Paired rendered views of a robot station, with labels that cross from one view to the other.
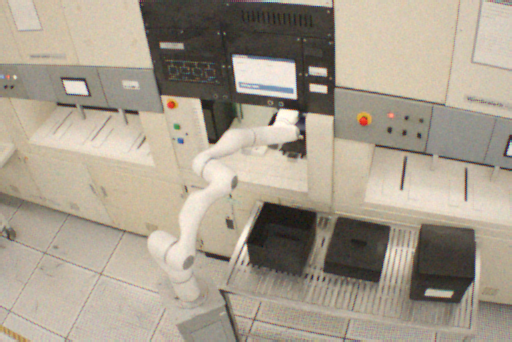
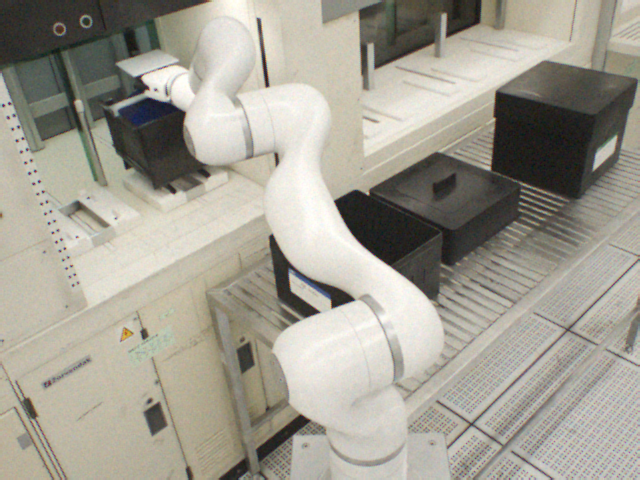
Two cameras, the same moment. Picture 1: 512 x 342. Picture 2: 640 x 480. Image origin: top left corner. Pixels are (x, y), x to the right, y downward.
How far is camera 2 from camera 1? 1.72 m
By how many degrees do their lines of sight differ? 48
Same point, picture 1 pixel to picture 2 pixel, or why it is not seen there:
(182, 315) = not seen: outside the picture
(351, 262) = (480, 205)
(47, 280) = not seen: outside the picture
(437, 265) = (591, 98)
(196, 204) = (316, 184)
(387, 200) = (385, 137)
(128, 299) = not seen: outside the picture
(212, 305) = (438, 461)
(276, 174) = (201, 222)
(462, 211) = (470, 90)
